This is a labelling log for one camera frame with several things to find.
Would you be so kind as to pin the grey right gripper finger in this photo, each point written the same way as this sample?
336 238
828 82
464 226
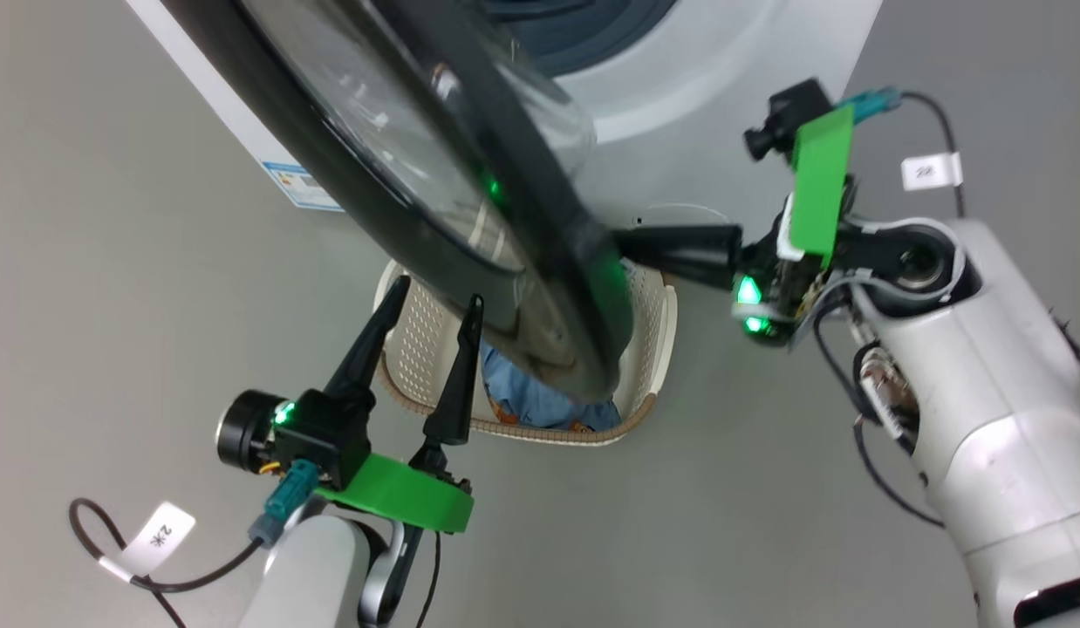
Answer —
693 253

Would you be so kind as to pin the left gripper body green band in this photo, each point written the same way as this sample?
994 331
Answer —
400 493

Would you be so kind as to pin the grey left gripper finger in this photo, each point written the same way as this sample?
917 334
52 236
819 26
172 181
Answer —
457 392
365 349

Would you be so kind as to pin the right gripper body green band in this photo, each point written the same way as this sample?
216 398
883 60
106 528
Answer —
821 183

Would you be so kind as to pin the blue bear print garment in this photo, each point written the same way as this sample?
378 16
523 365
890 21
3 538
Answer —
540 401

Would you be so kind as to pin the black glass washing machine door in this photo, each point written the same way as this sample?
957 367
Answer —
540 262

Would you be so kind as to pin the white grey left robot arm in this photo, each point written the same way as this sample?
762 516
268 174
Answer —
317 576

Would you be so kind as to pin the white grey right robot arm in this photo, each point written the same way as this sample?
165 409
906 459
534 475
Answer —
1002 419

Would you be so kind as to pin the cream perforated laundry basket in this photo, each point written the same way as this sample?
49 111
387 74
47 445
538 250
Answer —
418 358

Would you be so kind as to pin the white front-load washing machine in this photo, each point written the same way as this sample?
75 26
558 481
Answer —
723 52

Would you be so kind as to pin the grey rubber door gasket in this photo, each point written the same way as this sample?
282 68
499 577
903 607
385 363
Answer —
592 35

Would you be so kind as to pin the blue white energy label sticker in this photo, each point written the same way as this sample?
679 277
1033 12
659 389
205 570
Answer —
303 187

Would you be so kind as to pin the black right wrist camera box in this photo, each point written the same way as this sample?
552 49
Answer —
789 113

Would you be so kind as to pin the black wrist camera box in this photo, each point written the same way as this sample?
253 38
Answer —
789 113
331 436

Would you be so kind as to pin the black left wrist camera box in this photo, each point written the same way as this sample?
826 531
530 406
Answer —
331 436

